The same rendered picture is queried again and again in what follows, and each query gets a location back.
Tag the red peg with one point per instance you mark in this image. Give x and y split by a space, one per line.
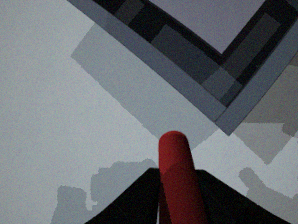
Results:
179 200

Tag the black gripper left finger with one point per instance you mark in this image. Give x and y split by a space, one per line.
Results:
137 205

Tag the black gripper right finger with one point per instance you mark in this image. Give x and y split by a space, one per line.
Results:
224 205

